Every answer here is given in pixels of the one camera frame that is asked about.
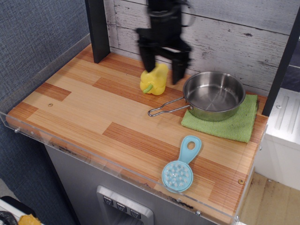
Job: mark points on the black right frame post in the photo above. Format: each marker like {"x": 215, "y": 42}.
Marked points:
{"x": 283, "y": 66}

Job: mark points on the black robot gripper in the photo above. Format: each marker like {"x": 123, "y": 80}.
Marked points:
{"x": 163, "y": 37}

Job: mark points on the clear acrylic table guard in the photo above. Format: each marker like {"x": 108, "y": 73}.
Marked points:
{"x": 54, "y": 93}

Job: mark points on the grey toy fridge cabinet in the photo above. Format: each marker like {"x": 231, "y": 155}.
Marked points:
{"x": 128, "y": 191}

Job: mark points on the yellow object bottom left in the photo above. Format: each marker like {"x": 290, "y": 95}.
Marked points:
{"x": 29, "y": 220}

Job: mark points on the green knitted cloth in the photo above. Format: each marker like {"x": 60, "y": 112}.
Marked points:
{"x": 237, "y": 128}

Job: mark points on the yellow toy bell pepper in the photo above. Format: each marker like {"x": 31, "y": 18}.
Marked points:
{"x": 154, "y": 82}

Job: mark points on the stainless steel pot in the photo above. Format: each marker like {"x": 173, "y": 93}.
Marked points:
{"x": 209, "y": 96}

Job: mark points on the light blue scrubbing brush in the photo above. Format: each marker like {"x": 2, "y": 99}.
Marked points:
{"x": 177, "y": 176}

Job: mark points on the white side cabinet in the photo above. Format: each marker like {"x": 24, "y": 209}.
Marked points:
{"x": 278, "y": 157}

